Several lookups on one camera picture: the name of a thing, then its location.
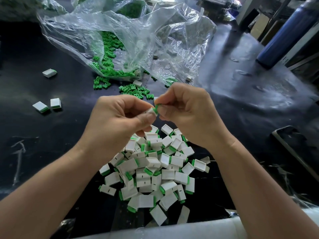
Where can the person's right hand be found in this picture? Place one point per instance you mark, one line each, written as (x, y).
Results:
(194, 117)

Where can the person's left hand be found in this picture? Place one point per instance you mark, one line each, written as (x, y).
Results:
(117, 127)

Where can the white plastic part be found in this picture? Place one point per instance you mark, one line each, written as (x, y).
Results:
(150, 111)

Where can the green plastic part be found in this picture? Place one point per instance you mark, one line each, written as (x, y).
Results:
(155, 109)

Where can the pile of assembled white-green pieces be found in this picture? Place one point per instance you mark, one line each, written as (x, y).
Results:
(152, 169)

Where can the assembled white-green part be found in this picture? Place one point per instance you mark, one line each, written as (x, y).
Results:
(49, 73)
(107, 189)
(40, 107)
(55, 103)

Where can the pile of green clips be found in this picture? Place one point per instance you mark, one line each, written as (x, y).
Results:
(110, 59)

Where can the person's left forearm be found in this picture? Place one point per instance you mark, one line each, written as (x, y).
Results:
(45, 199)

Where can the person's right forearm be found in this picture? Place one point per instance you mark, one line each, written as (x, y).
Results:
(271, 191)

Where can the empty white shell right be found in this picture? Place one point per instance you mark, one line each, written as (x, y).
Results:
(205, 159)

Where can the clear plastic bag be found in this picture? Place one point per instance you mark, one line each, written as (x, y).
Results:
(187, 32)

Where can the black smartphone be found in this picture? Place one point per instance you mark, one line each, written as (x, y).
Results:
(296, 154)

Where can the brown cardboard box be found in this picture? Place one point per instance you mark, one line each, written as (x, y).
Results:
(260, 27)

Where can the grey machine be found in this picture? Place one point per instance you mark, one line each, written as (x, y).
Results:
(217, 2)

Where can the blue cylinder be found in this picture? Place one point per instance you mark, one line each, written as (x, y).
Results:
(288, 36)

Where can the plastic bag full of green pieces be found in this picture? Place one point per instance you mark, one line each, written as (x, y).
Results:
(125, 3)

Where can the large bag of assembled pieces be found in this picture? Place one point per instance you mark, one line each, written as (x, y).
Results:
(25, 5)

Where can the white metal frame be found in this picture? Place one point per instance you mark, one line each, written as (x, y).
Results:
(248, 6)

